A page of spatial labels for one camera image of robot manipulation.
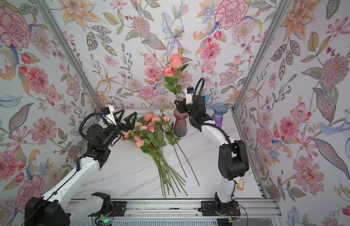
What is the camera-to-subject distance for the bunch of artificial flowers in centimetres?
84

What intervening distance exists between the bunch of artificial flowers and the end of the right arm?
0.84 ft

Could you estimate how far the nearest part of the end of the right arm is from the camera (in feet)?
2.19
